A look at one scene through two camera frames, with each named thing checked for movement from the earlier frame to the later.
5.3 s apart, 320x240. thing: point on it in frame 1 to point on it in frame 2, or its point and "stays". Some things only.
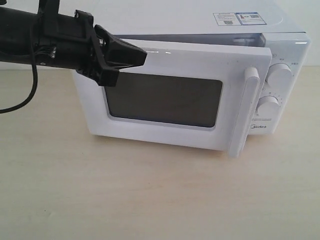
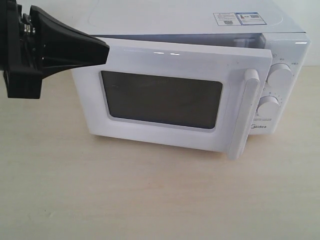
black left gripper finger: [103, 76] to [51, 66]
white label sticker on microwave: [238, 18] stays
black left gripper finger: [119, 53] to [60, 45]
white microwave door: [197, 94] stays
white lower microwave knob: [267, 105] stays
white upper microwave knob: [279, 73] stays
